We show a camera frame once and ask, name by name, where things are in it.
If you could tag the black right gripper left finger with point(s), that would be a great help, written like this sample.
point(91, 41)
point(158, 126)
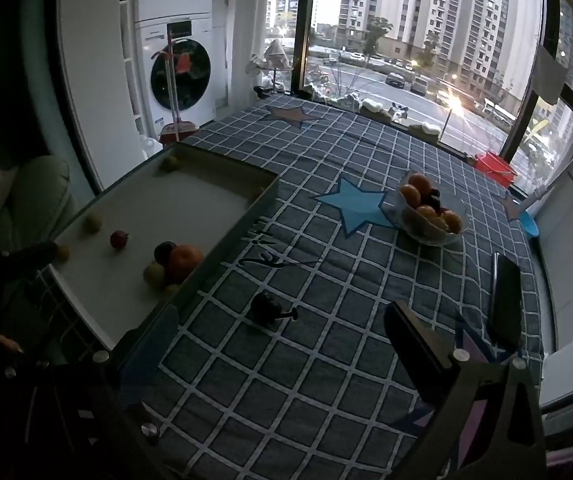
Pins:
point(426, 356)

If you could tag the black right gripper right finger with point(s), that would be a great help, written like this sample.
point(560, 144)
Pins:
point(505, 316)

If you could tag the large orange fruit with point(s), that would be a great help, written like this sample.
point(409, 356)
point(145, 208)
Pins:
point(185, 257)

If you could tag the red small apple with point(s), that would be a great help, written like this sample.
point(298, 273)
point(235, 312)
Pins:
point(119, 240)

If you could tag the yellow-green small fruit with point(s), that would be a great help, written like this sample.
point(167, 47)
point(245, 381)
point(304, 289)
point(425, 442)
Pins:
point(92, 224)

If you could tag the dark plum fruit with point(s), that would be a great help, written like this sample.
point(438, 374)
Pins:
point(163, 252)

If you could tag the green-brown kiwi fruit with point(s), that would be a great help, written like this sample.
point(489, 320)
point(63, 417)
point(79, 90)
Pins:
point(154, 275)

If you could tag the checkered dark blue tablecloth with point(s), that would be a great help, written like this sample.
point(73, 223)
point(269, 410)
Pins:
point(281, 368)

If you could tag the glass fruit bowl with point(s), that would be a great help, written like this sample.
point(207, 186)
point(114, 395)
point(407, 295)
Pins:
point(428, 212)

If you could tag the red plastic basket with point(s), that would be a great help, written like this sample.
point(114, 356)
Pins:
point(496, 168)

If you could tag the white shallow tray box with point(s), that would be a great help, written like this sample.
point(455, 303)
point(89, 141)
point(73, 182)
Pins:
point(184, 194)

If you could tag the red broom with pole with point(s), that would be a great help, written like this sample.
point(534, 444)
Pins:
point(170, 64)

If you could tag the small table lamp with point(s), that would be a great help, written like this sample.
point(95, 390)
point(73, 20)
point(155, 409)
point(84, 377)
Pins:
point(269, 70)

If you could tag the lower white washing machine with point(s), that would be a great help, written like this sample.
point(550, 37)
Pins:
point(197, 99)

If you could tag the grey sofa cushion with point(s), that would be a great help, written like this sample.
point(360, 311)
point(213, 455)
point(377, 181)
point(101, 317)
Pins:
point(39, 205)

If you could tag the white cabinet panel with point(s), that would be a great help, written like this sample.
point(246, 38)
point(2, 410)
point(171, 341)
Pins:
point(90, 34)

